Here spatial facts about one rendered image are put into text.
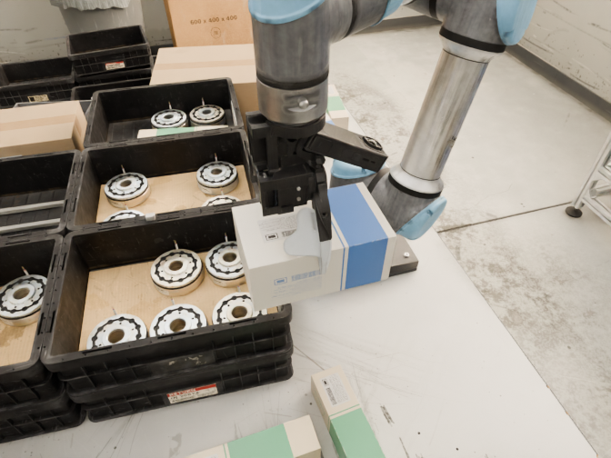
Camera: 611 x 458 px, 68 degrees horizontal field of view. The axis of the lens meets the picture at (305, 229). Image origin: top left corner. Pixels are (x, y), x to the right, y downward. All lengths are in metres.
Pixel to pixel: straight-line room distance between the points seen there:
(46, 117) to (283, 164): 1.13
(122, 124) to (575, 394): 1.80
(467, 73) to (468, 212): 1.65
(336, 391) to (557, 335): 1.35
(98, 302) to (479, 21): 0.85
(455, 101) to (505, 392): 0.58
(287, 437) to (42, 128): 1.10
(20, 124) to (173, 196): 0.57
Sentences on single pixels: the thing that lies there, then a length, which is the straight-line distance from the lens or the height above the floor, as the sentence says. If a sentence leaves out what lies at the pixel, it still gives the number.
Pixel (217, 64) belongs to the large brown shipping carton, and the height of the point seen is 0.90.
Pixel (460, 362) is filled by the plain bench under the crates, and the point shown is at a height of 0.70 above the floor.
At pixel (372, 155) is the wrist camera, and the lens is 0.55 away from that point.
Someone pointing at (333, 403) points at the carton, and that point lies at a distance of 0.88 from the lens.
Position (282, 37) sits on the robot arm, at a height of 1.40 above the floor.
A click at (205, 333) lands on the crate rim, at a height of 0.93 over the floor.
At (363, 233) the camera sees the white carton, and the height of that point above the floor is 1.13.
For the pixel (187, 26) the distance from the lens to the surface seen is 3.75.
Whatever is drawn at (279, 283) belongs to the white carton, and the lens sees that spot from 0.60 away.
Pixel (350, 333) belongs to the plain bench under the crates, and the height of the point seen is 0.70.
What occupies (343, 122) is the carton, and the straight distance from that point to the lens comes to 1.59.
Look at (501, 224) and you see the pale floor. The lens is 2.46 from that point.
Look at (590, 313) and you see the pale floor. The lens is 2.24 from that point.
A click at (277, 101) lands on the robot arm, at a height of 1.34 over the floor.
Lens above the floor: 1.56
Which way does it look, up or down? 44 degrees down
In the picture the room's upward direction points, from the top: straight up
